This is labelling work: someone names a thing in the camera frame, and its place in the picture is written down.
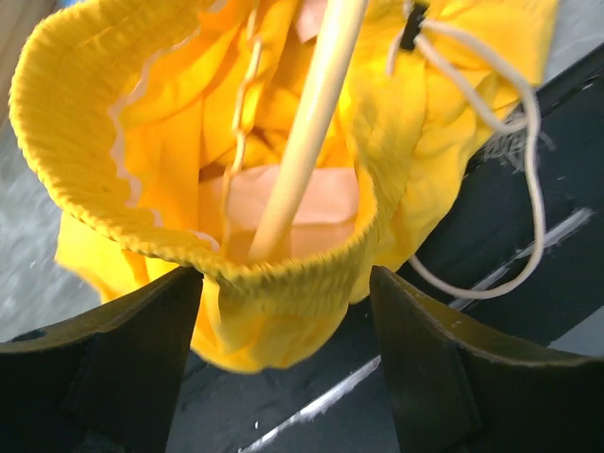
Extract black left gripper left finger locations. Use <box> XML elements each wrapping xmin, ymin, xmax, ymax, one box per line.
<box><xmin>1</xmin><ymin>268</ymin><xmax>203</xmax><ymax>452</ymax></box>

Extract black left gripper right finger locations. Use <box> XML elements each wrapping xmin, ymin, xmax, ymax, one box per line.
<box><xmin>370</xmin><ymin>267</ymin><xmax>603</xmax><ymax>452</ymax></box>

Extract yellow shorts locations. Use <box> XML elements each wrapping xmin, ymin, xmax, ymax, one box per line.
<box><xmin>9</xmin><ymin>1</ymin><xmax>559</xmax><ymax>373</ymax></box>

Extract yellow wooden hanger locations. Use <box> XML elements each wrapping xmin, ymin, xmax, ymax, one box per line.
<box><xmin>222</xmin><ymin>1</ymin><xmax>367</xmax><ymax>261</ymax></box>

